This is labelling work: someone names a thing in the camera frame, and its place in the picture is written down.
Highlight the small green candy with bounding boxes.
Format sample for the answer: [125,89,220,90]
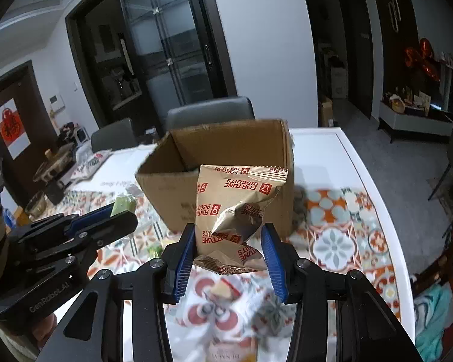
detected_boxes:
[111,194,137,215]

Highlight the glass door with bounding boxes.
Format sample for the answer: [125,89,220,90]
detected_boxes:
[117,0,236,106]

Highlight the red wall poster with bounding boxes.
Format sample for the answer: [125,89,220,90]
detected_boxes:
[0,98,31,160]

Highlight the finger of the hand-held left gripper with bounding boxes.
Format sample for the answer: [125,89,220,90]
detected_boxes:
[26,210,138,272]
[8,202,117,244]

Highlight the small grey chair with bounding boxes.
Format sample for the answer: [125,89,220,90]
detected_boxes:
[91,118,138,153]

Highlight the metal hot pot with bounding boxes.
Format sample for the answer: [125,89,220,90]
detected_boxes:
[33,149,76,185]

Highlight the floral tissue pouch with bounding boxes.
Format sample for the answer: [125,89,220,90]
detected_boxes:
[70,150,112,182]

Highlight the black stove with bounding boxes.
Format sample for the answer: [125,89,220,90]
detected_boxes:
[45,181,66,204]

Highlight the patterned tablecloth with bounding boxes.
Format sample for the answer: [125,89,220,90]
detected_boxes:
[23,126,416,362]

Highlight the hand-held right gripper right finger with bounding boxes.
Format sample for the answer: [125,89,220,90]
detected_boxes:
[260,222,423,362]

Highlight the hallway cardboard box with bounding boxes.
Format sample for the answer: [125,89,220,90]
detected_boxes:
[319,96,335,127]

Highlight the red balloons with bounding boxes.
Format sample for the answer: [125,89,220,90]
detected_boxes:
[405,38,442,83]

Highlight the metal bowl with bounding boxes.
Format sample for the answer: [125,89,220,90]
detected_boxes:
[24,190,48,221]

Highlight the teal cloth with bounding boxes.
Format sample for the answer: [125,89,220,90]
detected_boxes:
[413,284,453,355]

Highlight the wide grey chair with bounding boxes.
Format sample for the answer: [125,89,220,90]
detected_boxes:
[165,96,255,131]

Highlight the gold biscuit packet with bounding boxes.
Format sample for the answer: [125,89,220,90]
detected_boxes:
[194,164,289,275]

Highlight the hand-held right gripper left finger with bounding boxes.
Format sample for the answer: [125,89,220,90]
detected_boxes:
[45,223,197,362]

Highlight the white sideboard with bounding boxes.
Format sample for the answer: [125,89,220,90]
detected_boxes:
[377,100,453,144]

